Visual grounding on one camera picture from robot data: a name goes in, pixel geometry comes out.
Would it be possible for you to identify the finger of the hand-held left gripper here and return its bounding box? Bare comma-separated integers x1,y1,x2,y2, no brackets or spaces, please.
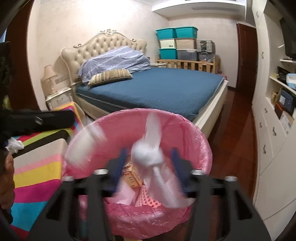
9,110,75,134

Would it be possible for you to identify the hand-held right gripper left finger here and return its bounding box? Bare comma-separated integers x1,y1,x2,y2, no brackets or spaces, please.
26,148,129,241

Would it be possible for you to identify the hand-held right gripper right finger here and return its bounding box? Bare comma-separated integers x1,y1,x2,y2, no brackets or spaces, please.
170,148,273,241

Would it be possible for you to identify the yellow carton box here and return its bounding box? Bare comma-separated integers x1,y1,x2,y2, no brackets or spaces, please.
123,162,145,189

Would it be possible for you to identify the white paper tissue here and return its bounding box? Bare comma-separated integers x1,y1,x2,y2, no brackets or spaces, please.
131,111,193,208

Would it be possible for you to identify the trash bin with pink liner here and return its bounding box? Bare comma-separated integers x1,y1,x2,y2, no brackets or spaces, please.
61,108,213,240

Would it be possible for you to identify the white tissue back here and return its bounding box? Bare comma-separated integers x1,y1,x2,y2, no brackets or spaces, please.
4,137,25,154

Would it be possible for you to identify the large pink foam fruit net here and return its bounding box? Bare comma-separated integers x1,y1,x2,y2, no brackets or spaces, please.
136,185,163,207

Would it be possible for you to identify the person's left hand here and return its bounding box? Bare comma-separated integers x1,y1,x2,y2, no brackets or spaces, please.
0,151,16,210

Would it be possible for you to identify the brown wooden panel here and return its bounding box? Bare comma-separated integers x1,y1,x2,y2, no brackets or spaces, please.
7,14,41,112

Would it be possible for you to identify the white nightstand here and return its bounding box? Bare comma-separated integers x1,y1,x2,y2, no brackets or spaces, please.
45,88,73,110

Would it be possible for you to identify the beige table lamp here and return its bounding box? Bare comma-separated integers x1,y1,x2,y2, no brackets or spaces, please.
41,65,58,94

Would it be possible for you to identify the striped colourful table cover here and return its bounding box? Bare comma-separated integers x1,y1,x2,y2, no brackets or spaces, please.
10,102,86,241

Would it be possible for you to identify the gold striped pillow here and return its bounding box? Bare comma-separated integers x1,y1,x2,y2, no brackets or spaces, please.
88,69,133,87

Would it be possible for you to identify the blue mattress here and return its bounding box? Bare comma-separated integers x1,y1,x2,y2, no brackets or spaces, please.
76,67,225,116

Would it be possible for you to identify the white built-in wardrobe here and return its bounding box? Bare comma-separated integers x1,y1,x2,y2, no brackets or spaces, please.
251,0,296,221

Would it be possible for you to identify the folded blue striped duvet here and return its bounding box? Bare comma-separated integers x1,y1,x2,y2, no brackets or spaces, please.
78,46,151,85

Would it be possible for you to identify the grey translucent storage box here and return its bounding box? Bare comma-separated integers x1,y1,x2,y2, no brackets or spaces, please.
177,49,198,62

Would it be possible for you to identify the teal plastic storage box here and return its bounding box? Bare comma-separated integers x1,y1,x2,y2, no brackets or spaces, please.
159,48,178,60
174,27,199,39
156,28,177,40

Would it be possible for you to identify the dark storage bag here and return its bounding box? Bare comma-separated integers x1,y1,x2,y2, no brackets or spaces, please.
198,51,215,62

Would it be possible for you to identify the tan plastic storage box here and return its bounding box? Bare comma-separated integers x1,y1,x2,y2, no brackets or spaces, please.
176,38,197,50

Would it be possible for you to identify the cream plastic storage box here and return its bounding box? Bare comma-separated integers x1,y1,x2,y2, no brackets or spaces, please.
159,38,178,49

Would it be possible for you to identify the houndstooth storage bag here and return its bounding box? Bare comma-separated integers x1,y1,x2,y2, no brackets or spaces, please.
196,40,216,52

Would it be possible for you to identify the dark blue safe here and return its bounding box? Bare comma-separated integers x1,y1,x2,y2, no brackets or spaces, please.
279,89,296,114

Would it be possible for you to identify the brown wooden door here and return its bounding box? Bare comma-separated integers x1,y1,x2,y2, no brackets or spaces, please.
236,23,258,93

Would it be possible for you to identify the black media device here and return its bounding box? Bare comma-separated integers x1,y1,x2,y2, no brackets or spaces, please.
277,66,288,82

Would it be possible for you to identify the blue and white box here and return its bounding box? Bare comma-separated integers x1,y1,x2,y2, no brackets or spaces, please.
286,74,296,90

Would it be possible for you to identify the black television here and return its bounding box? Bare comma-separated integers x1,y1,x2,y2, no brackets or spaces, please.
279,10,296,59

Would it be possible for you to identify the beige tufted bed frame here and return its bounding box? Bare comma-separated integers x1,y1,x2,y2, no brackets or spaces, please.
61,29,228,139

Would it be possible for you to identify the wooden crib rail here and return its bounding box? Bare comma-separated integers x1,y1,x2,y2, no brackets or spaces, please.
155,57,219,74

